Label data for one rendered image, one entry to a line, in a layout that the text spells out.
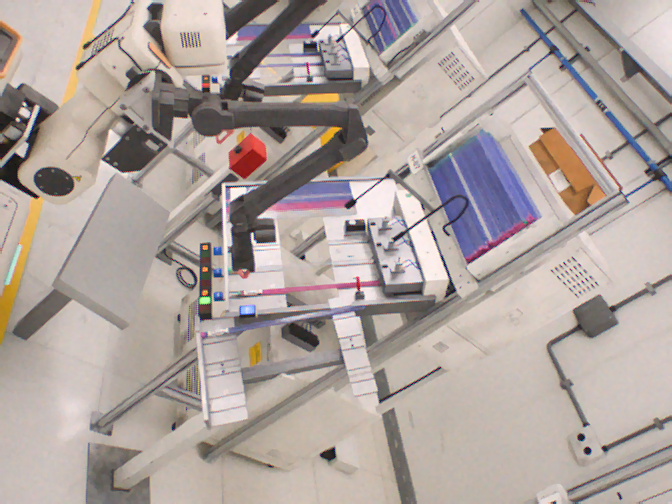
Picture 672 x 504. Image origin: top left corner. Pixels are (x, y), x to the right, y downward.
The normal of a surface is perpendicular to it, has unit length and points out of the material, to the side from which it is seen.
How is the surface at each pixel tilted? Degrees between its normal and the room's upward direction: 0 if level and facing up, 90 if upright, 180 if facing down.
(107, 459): 0
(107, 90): 90
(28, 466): 0
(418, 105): 90
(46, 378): 0
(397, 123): 90
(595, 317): 90
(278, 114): 80
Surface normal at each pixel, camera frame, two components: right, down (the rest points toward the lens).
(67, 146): 0.15, 0.69
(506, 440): -0.65, -0.47
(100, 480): 0.75, -0.54
